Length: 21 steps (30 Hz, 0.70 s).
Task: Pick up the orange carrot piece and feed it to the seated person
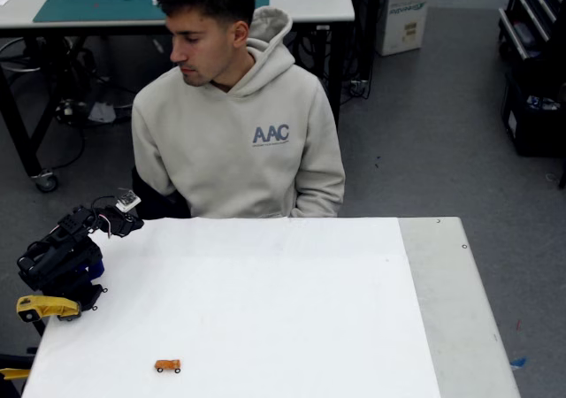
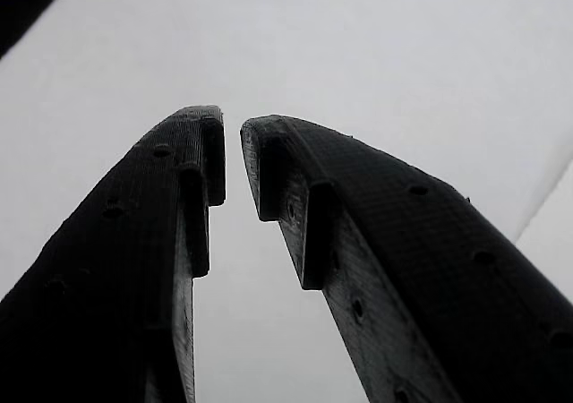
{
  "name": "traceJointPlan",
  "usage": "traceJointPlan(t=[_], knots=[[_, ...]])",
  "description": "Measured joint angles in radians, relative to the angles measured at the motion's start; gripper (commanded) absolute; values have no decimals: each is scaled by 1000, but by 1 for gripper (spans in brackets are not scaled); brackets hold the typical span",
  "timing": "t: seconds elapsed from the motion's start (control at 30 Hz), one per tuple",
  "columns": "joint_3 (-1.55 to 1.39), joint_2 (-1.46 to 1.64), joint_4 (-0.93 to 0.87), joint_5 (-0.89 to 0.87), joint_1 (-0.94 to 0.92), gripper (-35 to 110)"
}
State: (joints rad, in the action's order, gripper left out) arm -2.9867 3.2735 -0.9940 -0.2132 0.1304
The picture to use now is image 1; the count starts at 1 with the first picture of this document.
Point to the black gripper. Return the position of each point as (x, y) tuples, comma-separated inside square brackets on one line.
[(124, 225)]

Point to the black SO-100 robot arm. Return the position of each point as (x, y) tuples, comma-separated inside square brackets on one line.
[(57, 256)]

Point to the black chair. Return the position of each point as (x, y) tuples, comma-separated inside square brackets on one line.
[(155, 203)]

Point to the grey caster wheel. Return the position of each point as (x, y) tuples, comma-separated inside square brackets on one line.
[(45, 182)]

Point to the man in beige hoodie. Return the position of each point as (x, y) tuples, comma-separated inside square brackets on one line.
[(221, 159)]

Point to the yellow black clamp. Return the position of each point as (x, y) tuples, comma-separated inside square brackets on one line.
[(13, 372), (44, 305)]

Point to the white crumpled bag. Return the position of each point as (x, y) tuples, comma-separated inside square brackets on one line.
[(101, 112)]

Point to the large white paper sheet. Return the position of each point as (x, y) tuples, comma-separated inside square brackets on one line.
[(265, 305)]

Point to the white workbench with black legs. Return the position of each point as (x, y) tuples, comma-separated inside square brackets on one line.
[(309, 4)]

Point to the white cardboard box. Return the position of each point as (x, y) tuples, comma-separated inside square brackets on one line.
[(402, 22)]

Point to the blue tape scrap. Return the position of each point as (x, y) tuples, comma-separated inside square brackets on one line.
[(518, 362)]

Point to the black storage bin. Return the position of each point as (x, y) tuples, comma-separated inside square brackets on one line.
[(535, 128)]

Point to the black tool drawer cabinet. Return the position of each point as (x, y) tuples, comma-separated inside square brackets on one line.
[(535, 13)]

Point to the small white camera board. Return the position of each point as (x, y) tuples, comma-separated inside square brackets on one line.
[(128, 201)]

